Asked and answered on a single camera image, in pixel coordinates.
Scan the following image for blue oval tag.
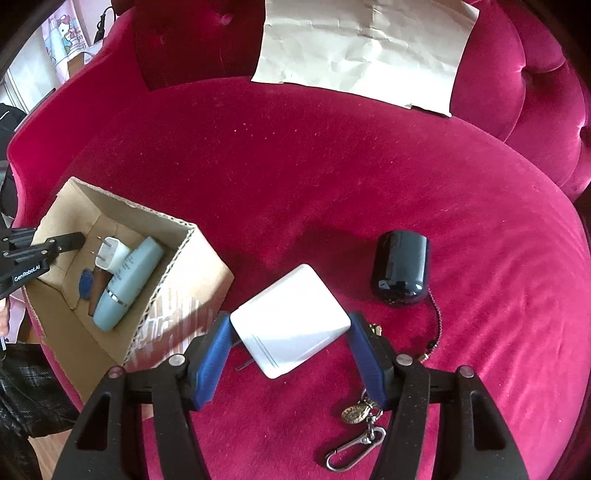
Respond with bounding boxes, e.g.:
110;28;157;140
78;268;94;300

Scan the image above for small white charger plug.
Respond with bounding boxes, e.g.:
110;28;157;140
94;237;131;274

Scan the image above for keychain with brass charm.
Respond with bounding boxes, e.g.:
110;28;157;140
324;285;444;473

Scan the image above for light blue lotion tube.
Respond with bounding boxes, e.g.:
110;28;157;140
93;237;164;332

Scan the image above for large white power adapter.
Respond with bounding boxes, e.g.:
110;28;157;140
229;264;351;379

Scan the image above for cardboard box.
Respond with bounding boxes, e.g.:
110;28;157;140
24;177;233;406

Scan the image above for person's left hand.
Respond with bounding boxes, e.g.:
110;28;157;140
0;298;10;338

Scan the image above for brown cosmetic tube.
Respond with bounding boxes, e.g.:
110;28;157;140
88;267;112;317

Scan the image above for black earbuds case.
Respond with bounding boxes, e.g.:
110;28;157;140
370;230;430;305

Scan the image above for red velvet sofa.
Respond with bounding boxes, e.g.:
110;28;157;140
8;1;590;479

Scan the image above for small cardboard box background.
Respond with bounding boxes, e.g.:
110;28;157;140
67;51;94;79

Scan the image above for cartoon print white bag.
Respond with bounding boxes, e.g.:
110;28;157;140
41;1;88;70

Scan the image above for brown paper sheet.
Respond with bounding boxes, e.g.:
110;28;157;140
252;0;480;116

